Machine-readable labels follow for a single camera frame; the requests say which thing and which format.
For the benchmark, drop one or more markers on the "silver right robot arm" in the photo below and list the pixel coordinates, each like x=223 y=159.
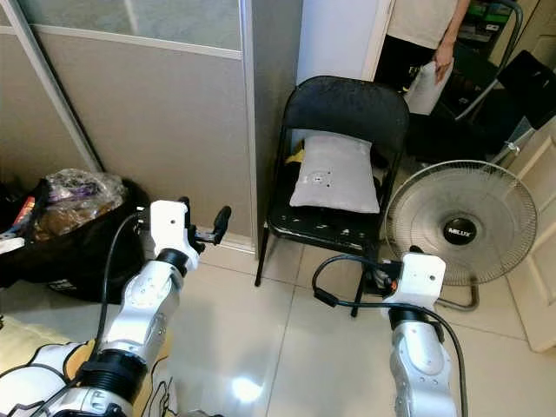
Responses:
x=421 y=365

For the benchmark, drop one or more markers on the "white small object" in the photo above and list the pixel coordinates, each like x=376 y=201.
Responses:
x=10 y=245

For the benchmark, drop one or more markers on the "white plastic bag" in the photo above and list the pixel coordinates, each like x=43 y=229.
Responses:
x=424 y=91

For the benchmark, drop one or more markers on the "yellow cartoon blanket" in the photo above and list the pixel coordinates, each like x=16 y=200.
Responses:
x=35 y=356

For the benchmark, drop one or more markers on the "red printed packet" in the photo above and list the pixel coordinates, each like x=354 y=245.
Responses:
x=24 y=214

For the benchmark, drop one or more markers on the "black fabric bag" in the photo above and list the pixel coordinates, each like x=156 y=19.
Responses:
x=87 y=261

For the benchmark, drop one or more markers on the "grey square pillow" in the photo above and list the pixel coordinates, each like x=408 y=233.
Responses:
x=334 y=178

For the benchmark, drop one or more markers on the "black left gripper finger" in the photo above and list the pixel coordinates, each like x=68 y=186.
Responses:
x=222 y=221
x=185 y=201

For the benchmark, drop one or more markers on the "yellow cloth piece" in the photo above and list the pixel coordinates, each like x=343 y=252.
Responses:
x=292 y=155

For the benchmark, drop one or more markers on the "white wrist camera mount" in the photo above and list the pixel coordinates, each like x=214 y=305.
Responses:
x=169 y=228
x=419 y=280

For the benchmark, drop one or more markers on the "white panelled door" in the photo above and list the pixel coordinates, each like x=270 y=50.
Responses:
x=537 y=243

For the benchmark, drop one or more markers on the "white upright panel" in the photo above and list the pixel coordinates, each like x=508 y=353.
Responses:
x=334 y=39

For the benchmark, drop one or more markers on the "green printed box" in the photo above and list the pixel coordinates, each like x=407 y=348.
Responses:
x=486 y=19

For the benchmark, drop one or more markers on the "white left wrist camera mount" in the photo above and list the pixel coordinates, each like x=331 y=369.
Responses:
x=169 y=228

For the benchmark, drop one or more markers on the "person bare hand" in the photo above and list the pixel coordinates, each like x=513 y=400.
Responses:
x=443 y=61

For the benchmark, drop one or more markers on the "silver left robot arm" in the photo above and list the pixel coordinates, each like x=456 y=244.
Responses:
x=143 y=304

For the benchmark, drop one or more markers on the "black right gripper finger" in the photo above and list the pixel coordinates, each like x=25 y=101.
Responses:
x=367 y=278
x=414 y=252

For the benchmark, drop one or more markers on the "black folding chair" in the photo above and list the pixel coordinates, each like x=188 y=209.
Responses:
x=352 y=104

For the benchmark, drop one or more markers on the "person in white shirt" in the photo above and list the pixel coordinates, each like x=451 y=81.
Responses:
x=417 y=22

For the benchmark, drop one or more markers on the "black tubular frame chair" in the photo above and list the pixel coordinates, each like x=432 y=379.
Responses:
x=499 y=48

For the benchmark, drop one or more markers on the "person bare forearm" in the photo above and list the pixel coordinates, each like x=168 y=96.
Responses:
x=457 y=22

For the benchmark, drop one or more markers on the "black flat panel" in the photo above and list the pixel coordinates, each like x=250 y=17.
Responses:
x=530 y=82

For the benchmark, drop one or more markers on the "clear stuffed plastic bag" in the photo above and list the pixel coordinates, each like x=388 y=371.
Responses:
x=78 y=208

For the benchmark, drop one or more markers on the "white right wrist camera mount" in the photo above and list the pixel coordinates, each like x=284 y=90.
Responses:
x=419 y=280

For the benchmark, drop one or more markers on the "grey standing fan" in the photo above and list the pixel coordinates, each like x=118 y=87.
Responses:
x=486 y=204

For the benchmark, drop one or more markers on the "grey sliding door wardrobe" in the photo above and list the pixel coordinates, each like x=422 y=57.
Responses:
x=156 y=113

